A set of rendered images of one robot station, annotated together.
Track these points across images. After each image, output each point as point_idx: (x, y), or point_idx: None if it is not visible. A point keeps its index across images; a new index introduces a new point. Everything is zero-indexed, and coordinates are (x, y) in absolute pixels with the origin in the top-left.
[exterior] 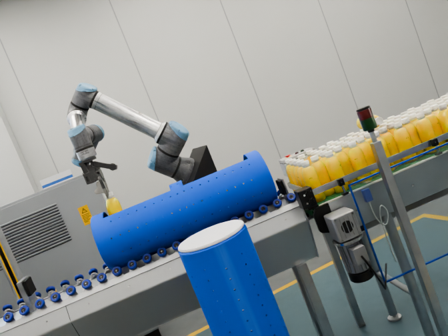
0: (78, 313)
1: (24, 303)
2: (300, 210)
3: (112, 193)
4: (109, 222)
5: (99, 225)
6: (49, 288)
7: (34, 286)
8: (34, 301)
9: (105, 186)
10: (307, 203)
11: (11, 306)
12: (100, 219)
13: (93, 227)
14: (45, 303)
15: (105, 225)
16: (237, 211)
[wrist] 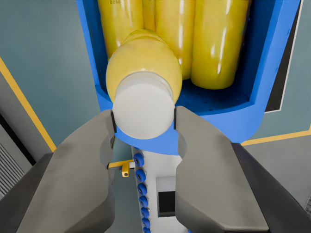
0: None
1: (146, 197)
2: None
3: (153, 82)
4: (275, 74)
5: (262, 112)
6: (145, 178)
7: (161, 197)
8: (170, 184)
9: (236, 150)
10: None
11: (145, 209)
12: (251, 113)
13: (256, 130)
14: (161, 170)
15: (270, 90)
16: None
